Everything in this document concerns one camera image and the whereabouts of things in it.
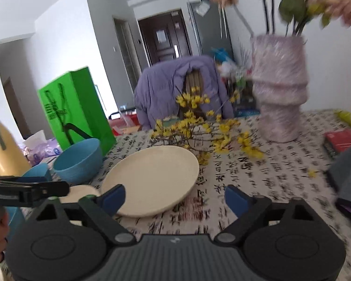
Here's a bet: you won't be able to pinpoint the purple tissue packet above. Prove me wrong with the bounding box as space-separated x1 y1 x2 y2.
23 130 61 166

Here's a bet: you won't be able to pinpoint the yellow thermos jug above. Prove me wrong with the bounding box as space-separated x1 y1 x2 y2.
0 109 29 177

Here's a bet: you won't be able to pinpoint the yellow-green wrapper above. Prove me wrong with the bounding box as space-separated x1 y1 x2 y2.
334 110 351 133

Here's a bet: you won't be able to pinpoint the pink textured vase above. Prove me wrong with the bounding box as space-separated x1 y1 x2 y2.
249 34 310 143

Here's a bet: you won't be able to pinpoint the blue bowl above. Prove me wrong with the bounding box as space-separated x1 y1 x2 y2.
6 163 52 240
53 138 103 184

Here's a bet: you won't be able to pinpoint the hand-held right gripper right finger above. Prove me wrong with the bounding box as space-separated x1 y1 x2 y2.
215 185 325 247

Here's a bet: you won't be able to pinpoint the blue plastic bag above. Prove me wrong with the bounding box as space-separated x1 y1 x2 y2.
211 47 233 65

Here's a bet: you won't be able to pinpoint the red box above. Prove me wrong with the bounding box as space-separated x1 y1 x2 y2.
322 129 351 160

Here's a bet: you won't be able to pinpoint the large cream plate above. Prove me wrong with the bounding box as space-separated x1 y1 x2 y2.
101 146 200 218

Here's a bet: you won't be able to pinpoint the purple jacket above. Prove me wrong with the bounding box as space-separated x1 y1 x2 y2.
134 55 235 131

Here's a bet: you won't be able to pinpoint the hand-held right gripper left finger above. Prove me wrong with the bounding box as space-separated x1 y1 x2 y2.
25 184 136 247

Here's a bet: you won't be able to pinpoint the pink flowers with stems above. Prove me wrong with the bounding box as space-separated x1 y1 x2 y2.
207 0 351 37

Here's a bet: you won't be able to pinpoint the wooden chair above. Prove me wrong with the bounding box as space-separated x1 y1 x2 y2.
182 69 205 95

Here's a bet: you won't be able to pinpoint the grey cloth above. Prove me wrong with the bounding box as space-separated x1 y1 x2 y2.
327 143 351 203

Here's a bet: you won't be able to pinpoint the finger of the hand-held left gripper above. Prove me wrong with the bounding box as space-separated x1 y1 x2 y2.
29 181 70 206

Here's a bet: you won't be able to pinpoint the small cream plate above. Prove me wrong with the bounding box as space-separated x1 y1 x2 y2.
59 185 101 205

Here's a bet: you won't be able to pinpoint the yellow flower branch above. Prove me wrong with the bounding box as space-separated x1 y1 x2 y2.
150 87 266 166

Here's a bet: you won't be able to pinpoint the grey refrigerator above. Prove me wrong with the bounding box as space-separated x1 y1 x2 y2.
187 0 234 63

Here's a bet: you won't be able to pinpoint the dark brown door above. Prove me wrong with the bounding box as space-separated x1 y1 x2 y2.
138 9 193 68

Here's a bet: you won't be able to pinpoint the green paper bag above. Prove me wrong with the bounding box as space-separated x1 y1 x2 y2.
37 67 118 156

